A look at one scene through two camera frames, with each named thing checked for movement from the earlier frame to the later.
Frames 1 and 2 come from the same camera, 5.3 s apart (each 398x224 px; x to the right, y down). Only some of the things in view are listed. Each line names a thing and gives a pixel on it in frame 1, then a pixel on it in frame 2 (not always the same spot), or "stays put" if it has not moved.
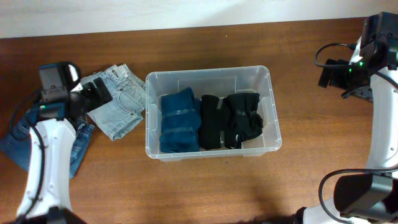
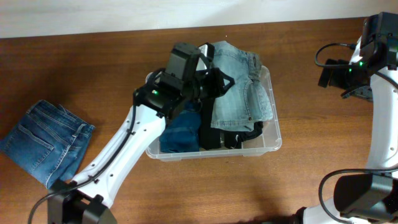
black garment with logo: [214, 121] stays put
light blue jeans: [129, 94] to [240, 106]
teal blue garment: [180, 122] stays put
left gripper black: [94, 94] to [216, 82]
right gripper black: [326, 77] stays put
